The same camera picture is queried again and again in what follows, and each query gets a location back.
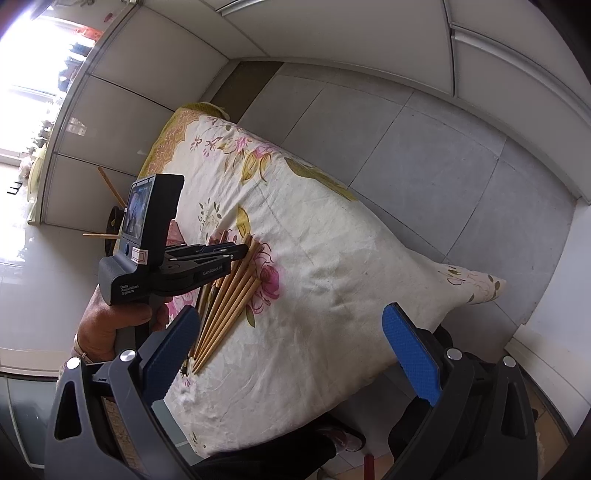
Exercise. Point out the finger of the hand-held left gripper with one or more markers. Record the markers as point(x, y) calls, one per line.
point(231, 255)
point(194, 250)

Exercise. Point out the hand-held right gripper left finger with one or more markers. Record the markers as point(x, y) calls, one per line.
point(173, 355)

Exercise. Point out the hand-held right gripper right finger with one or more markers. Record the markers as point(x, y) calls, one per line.
point(413, 355)

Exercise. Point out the pink perforated utensil holder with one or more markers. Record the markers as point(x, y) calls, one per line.
point(176, 233)

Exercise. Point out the pile of wooden chopsticks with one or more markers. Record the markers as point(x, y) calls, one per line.
point(231, 295)

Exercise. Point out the person's left hand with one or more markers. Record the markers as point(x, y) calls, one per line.
point(99, 325)

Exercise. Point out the black waste bin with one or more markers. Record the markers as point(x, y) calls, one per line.
point(113, 221)

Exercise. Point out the tan wooden chopstick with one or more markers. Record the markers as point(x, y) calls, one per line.
point(111, 187)
point(99, 236)

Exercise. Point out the floral printed blanket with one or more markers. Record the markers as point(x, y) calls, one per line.
point(323, 277)

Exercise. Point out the white low kitchen cabinet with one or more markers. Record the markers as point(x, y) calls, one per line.
point(129, 115)

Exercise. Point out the pink slipper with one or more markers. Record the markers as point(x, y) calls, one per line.
point(346, 438)

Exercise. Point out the yellow cloth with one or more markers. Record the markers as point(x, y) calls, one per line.
point(37, 184)

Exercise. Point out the red cylindrical object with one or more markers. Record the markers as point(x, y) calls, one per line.
point(370, 468)

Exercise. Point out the person's black trouser leg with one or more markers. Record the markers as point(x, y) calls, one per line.
point(258, 457)

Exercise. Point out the small black rack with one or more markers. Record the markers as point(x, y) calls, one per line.
point(14, 188)

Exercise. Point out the brown floor mat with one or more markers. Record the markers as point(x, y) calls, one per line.
point(244, 92)

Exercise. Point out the window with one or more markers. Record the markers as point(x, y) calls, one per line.
point(37, 55)

